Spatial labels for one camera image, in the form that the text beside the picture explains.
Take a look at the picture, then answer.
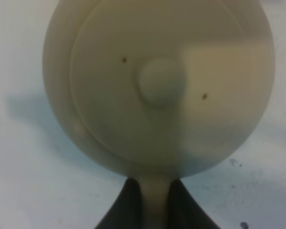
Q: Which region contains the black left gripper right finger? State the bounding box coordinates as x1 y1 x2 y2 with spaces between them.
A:
168 179 220 229

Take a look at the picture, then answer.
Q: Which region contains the beige ceramic teapot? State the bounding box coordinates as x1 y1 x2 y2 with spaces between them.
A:
42 0 275 229

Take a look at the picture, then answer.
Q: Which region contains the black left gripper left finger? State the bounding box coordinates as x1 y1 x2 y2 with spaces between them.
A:
95 178 143 229

